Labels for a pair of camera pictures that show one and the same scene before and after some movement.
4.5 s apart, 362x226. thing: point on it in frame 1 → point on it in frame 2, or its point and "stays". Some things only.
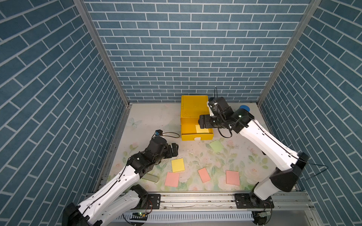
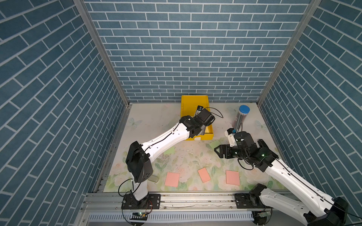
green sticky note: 217,145 stays
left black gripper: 169,153 → 202,128
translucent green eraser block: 152,178 stays
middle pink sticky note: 204,175 stays
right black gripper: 205,118 → 226,147
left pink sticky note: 172,179 stays
